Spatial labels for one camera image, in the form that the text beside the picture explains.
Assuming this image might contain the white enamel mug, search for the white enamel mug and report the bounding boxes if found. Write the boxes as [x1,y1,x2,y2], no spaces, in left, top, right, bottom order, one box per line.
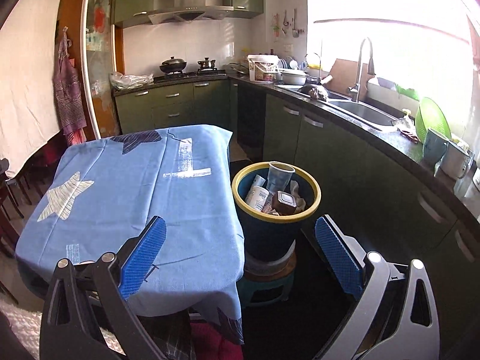
[440,141,471,180]

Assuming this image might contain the red white carton box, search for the red white carton box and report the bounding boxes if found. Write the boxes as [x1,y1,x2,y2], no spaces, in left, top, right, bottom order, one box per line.
[261,193,280,216]

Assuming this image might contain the steel pot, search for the steel pot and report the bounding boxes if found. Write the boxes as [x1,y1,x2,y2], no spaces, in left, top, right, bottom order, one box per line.
[198,57,216,72]

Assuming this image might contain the white pill bottle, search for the white pill bottle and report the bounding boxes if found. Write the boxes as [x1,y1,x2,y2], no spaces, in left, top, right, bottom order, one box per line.
[245,185,269,212]

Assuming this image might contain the blue star tablecloth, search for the blue star tablecloth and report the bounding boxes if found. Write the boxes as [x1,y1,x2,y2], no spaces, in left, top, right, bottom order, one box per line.
[16,124,245,344]

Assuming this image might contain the green kitchen cabinets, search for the green kitchen cabinets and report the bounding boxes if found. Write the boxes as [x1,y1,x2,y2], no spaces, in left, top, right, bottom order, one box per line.
[114,0,479,353]

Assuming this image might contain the white plastic bucket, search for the white plastic bucket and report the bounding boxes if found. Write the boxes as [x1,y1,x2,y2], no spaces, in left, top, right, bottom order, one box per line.
[247,55,279,84]

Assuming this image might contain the wooden cutting board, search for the wooden cutting board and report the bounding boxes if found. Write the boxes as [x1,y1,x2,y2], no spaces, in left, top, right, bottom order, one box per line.
[325,58,374,101]

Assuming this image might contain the clear plastic cup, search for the clear plastic cup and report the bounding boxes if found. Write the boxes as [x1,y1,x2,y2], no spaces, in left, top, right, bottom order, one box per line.
[266,161,295,194]

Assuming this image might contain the range hood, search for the range hood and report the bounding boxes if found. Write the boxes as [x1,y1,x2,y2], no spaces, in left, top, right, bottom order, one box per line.
[147,0,233,24]

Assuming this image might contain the teal plastic stool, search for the teal plastic stool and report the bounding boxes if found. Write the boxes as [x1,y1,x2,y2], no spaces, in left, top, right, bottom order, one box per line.
[237,273,295,308]

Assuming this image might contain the clear plastic bag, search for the clear plastic bag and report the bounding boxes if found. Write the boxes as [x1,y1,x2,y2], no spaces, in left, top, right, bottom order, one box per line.
[109,72,154,90]

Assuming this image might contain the black wok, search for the black wok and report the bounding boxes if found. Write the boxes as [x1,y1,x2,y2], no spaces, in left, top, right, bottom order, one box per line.
[160,56,187,75]

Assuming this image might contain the green plastic colander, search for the green plastic colander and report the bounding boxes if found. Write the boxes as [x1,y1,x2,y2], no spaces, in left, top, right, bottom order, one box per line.
[415,97,452,143]

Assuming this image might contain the chrome faucet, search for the chrome faucet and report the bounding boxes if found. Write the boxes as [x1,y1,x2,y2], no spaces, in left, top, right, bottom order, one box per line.
[347,37,376,102]

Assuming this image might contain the checkered apron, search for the checkered apron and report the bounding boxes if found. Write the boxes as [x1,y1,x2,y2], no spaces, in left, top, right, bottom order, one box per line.
[54,26,87,146]

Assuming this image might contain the white toothpaste tube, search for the white toothpaste tube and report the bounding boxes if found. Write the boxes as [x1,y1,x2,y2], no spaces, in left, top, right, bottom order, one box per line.
[246,174,269,200]

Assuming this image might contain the steel sink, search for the steel sink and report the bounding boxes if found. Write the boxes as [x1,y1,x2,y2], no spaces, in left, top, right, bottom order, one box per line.
[327,100,395,130]

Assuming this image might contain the white cooking pot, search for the white cooking pot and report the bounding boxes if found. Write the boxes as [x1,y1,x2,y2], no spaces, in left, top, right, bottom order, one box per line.
[279,69,308,86]

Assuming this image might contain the blue yellow-rimmed trash bin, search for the blue yellow-rimmed trash bin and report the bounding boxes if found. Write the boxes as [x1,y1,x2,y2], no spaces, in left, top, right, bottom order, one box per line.
[232,161,321,262]

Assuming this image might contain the teal mug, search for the teal mug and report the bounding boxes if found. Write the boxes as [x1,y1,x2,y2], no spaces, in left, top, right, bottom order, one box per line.
[422,127,449,167]

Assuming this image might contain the glass door cabinet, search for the glass door cabinet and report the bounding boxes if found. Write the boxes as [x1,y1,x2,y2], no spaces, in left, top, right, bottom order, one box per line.
[80,0,120,139]

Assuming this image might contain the white paper towel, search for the white paper towel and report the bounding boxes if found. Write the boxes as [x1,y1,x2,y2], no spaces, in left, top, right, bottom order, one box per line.
[289,180,306,214]

